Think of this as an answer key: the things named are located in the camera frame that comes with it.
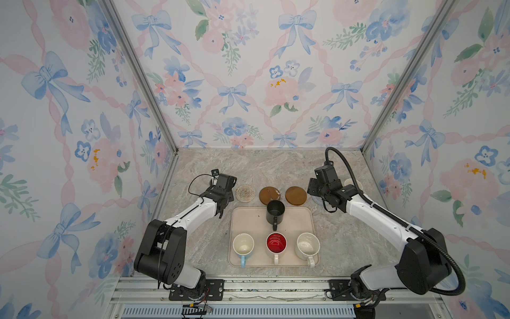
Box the colourful stitched white coaster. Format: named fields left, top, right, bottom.
left=236, top=185, right=256, bottom=203

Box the plain brown wooden coaster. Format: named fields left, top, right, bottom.
left=285, top=186, right=308, bottom=206

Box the scratched brown wooden coaster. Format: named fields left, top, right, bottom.
left=259, top=186, right=281, bottom=205

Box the white mug blue handle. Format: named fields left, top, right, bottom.
left=232, top=233, right=255, bottom=268

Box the black mug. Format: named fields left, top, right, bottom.
left=266, top=200, right=286, bottom=232

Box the red inside white mug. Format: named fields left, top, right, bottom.
left=265, top=232, right=288, bottom=265

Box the cream mug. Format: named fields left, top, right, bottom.
left=343, top=178, right=363, bottom=190

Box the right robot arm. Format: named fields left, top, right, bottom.
left=308, top=165, right=454, bottom=300

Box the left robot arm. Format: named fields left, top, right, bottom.
left=134, top=170, right=237, bottom=294

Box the beige serving tray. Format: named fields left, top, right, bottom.
left=228, top=207, right=315, bottom=268

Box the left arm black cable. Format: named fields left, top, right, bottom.
left=187, top=173, right=216, bottom=198

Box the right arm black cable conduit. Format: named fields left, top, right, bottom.
left=324, top=147, right=466, bottom=296

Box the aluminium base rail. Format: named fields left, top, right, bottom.
left=103, top=276, right=452, bottom=318

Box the left aluminium corner post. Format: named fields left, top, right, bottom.
left=97, top=0, right=178, bottom=154

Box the aluminium corner post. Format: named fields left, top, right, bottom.
left=361, top=0, right=458, bottom=156
left=97, top=0, right=178, bottom=154

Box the right aluminium corner post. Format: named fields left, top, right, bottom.
left=361, top=0, right=458, bottom=156

